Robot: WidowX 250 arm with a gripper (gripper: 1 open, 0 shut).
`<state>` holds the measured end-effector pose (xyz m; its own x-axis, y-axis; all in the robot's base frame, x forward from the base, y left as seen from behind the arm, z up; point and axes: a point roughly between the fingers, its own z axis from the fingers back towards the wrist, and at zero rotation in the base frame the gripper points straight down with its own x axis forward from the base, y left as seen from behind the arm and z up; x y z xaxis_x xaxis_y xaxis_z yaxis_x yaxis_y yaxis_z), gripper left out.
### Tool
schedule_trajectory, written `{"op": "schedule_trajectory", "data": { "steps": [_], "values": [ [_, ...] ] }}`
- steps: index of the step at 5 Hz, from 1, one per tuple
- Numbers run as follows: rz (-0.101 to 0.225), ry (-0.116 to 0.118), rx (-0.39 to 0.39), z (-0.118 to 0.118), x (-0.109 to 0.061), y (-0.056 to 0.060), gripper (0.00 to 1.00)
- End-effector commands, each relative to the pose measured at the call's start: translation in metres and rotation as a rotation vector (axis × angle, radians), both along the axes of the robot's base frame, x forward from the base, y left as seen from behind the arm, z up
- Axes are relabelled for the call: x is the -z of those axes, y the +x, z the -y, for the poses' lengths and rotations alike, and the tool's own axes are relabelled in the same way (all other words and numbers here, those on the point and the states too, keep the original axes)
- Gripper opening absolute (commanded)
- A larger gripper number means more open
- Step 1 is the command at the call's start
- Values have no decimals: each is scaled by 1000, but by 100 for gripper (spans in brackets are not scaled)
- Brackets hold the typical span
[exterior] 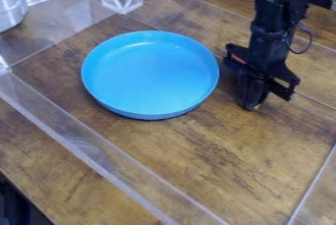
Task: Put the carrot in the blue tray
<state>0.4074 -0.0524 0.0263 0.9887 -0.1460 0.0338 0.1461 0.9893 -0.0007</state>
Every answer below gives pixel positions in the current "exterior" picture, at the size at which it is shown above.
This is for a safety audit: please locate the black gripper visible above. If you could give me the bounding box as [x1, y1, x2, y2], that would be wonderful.
[223, 24, 300, 110]

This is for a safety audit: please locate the blue round tray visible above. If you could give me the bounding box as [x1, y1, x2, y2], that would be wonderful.
[81, 30, 219, 120]

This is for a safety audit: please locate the clear acrylic enclosure panel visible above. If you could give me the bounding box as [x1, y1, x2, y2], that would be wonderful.
[0, 57, 228, 225]

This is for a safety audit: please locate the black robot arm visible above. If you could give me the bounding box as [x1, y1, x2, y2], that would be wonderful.
[224, 0, 307, 110]

